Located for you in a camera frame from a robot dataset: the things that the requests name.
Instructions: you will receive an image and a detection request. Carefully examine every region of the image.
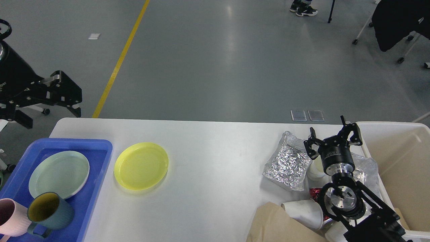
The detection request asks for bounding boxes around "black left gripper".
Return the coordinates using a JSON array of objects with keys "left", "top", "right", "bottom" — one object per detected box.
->
[{"left": 0, "top": 40, "right": 82, "bottom": 129}]

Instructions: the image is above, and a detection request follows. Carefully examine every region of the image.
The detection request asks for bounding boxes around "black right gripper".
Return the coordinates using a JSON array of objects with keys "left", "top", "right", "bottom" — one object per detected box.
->
[{"left": 304, "top": 116, "right": 363, "bottom": 177}]

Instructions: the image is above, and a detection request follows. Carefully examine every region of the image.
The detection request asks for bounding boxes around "teal mug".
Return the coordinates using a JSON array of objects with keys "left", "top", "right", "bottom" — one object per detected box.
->
[{"left": 27, "top": 192, "right": 74, "bottom": 239}]

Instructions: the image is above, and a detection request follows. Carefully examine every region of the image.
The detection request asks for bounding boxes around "yellow plastic plate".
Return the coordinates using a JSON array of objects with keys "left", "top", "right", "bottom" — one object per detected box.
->
[{"left": 114, "top": 142, "right": 169, "bottom": 191}]

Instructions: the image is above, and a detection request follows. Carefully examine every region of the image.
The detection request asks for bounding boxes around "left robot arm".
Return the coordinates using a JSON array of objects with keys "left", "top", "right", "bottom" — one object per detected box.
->
[{"left": 0, "top": 19, "right": 82, "bottom": 129}]

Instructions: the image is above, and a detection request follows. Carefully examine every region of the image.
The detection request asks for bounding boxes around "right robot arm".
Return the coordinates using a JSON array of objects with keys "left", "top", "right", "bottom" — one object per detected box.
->
[{"left": 304, "top": 116, "right": 405, "bottom": 242}]

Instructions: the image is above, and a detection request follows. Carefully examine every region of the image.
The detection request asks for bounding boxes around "small white cup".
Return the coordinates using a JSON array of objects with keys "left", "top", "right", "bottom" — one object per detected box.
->
[{"left": 307, "top": 156, "right": 326, "bottom": 181}]

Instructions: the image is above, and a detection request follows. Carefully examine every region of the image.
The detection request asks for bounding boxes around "right floor plate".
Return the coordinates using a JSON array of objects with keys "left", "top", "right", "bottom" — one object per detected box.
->
[{"left": 308, "top": 110, "right": 325, "bottom": 122}]

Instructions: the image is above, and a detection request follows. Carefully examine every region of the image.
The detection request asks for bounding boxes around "floor plate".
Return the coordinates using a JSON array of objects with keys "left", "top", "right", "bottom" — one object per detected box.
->
[
  {"left": 308, "top": 110, "right": 325, "bottom": 122},
  {"left": 290, "top": 110, "right": 307, "bottom": 122}
]

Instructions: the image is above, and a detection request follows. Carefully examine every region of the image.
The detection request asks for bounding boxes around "white side table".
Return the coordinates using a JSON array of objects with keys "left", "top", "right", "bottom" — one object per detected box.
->
[{"left": 0, "top": 104, "right": 51, "bottom": 132}]

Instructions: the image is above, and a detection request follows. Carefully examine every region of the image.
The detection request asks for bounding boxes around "crumpled clear plastic wrap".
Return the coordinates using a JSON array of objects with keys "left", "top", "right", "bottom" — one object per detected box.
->
[{"left": 352, "top": 153, "right": 382, "bottom": 199}]

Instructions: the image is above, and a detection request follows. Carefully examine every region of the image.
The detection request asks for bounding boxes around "left floor plate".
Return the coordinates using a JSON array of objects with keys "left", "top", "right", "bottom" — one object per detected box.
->
[{"left": 290, "top": 110, "right": 307, "bottom": 122}]

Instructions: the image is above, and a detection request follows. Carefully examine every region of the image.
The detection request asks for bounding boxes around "red snack wrapper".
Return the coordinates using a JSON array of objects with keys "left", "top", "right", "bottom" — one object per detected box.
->
[{"left": 309, "top": 188, "right": 321, "bottom": 202}]

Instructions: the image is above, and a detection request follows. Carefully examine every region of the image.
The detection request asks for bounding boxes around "silver foil bag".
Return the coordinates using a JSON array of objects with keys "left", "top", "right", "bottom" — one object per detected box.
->
[{"left": 262, "top": 131, "right": 312, "bottom": 192}]

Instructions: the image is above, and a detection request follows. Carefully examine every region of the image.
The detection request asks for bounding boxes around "beige plastic bin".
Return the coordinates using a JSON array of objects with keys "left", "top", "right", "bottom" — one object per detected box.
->
[{"left": 358, "top": 121, "right": 430, "bottom": 242}]

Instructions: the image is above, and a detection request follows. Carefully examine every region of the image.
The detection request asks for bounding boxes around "white paper cup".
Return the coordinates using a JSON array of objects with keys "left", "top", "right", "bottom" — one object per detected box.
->
[{"left": 281, "top": 199, "right": 324, "bottom": 230}]

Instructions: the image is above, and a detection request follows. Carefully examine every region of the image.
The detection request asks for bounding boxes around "pale green plate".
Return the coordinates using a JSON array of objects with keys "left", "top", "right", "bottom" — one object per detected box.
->
[{"left": 28, "top": 151, "right": 90, "bottom": 199}]

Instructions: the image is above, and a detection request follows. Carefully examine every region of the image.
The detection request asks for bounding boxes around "blue plastic tray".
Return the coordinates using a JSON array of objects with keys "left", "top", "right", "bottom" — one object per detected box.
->
[{"left": 1, "top": 138, "right": 113, "bottom": 242}]

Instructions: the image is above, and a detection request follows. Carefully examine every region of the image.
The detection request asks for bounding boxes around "brown paper bag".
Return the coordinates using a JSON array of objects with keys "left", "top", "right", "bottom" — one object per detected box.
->
[{"left": 246, "top": 202, "right": 327, "bottom": 242}]

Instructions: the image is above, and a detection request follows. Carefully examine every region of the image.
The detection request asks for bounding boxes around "pink mug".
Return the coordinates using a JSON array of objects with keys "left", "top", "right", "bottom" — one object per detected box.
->
[{"left": 0, "top": 198, "right": 31, "bottom": 242}]

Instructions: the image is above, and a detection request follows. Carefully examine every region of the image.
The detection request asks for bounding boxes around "black jacket on chair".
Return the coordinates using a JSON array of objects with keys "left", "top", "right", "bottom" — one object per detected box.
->
[{"left": 368, "top": 0, "right": 429, "bottom": 52}]

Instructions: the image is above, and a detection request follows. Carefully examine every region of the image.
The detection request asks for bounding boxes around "person in black sneakers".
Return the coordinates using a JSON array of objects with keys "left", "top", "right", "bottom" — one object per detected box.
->
[{"left": 289, "top": 0, "right": 318, "bottom": 17}]

